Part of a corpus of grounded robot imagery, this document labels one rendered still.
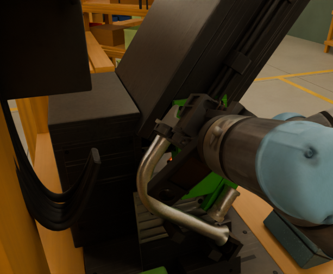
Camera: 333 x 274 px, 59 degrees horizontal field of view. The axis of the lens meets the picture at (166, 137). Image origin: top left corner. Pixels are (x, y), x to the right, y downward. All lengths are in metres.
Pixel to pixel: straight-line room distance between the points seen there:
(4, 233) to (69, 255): 0.51
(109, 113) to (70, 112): 0.08
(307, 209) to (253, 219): 0.63
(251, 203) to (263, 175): 0.67
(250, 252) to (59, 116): 0.54
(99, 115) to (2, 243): 0.35
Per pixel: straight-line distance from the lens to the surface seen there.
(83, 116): 0.61
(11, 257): 0.33
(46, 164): 1.16
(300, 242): 0.79
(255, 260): 0.77
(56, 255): 0.83
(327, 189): 0.24
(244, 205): 0.90
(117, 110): 0.62
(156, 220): 0.65
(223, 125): 0.33
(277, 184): 0.24
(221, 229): 0.66
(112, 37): 3.64
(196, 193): 0.64
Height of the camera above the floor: 1.49
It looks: 29 degrees down
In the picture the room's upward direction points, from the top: straight up
